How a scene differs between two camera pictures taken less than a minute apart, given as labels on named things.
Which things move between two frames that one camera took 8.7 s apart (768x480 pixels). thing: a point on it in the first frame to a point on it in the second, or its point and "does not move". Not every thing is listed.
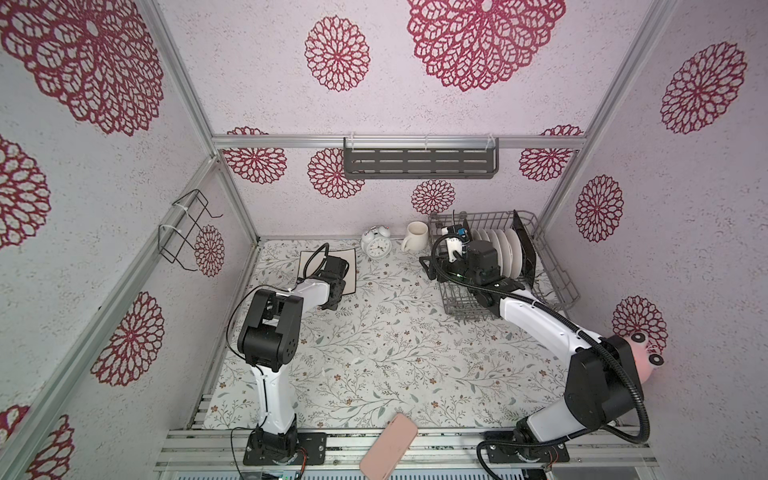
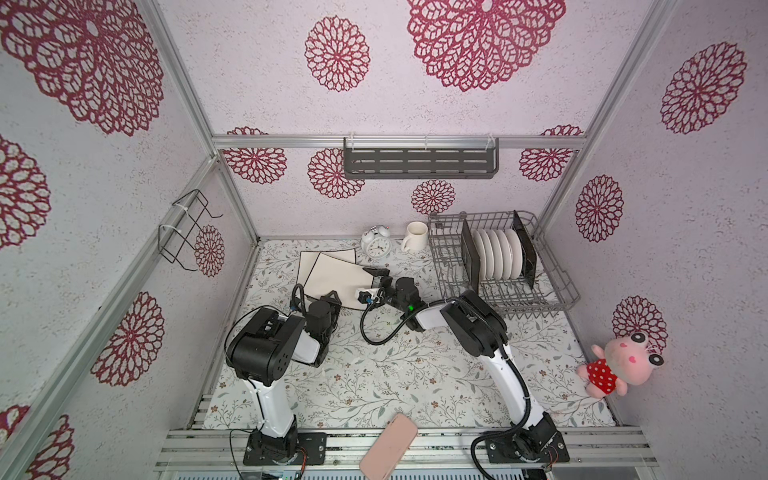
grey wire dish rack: (480, 254) does not move
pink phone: (385, 456) does not move
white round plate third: (495, 241) does not move
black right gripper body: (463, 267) to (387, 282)
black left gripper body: (334, 306) to (335, 306)
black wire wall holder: (176, 240) does not move
